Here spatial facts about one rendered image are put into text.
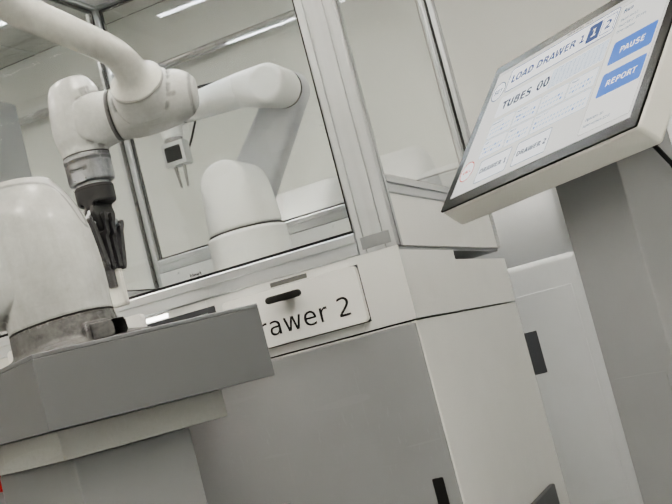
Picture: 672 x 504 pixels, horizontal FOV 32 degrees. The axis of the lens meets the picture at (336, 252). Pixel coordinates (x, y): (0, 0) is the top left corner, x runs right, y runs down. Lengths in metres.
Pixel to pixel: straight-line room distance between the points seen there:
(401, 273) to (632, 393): 0.56
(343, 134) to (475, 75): 3.32
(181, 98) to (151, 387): 0.80
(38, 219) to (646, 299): 0.90
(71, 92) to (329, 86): 0.49
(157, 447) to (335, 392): 0.70
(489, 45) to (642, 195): 3.78
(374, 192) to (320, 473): 0.56
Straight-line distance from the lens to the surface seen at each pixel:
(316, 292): 2.31
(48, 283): 1.70
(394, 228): 2.28
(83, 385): 1.54
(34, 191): 1.74
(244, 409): 2.41
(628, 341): 1.91
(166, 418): 1.67
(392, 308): 2.28
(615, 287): 1.91
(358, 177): 2.30
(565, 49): 2.00
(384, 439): 2.31
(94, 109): 2.29
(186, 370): 1.63
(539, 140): 1.88
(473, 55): 5.62
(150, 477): 1.69
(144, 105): 2.24
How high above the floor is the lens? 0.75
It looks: 5 degrees up
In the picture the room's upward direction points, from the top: 15 degrees counter-clockwise
